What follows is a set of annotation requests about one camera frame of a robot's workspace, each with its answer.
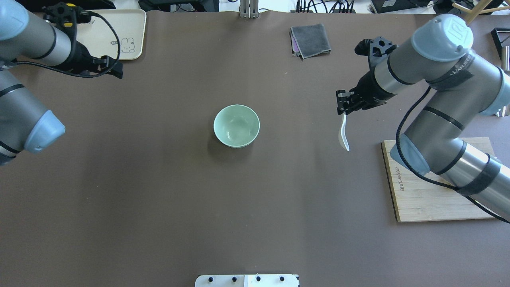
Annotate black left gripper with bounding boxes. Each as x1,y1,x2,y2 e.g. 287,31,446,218
70,41,123,79

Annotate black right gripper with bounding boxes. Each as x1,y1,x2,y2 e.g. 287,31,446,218
336,71,395,116

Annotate white ceramic spoon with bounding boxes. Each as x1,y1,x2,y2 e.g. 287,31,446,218
337,113,350,152

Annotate mint green bowl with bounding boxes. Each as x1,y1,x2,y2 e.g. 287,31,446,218
213,105,261,148

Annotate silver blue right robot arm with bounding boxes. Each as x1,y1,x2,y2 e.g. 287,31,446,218
336,14,509,223

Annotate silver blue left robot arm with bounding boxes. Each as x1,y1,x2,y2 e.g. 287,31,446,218
0,0,123,165

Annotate beige rabbit serving tray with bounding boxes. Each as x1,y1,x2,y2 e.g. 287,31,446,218
76,9,147,60

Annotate grey folded cloth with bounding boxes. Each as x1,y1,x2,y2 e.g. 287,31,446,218
289,23,331,60

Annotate wooden cutting board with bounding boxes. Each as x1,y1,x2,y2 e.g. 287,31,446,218
381,140,492,223

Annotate wooden mug tree stand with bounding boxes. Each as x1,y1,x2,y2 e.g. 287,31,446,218
452,0,510,25

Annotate metal scoop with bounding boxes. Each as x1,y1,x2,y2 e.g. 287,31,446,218
496,46,510,117

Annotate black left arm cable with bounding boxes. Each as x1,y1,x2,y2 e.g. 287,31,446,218
12,11,121,79

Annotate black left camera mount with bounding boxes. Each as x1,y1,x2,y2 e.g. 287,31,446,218
42,2,92,41

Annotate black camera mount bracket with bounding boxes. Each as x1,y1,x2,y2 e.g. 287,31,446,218
355,36,399,71

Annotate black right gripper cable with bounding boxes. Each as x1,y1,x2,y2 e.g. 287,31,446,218
395,86,510,224

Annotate aluminium frame post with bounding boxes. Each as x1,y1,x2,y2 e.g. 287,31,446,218
239,0,260,19

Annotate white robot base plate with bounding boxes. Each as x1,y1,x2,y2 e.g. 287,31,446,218
194,274,300,287

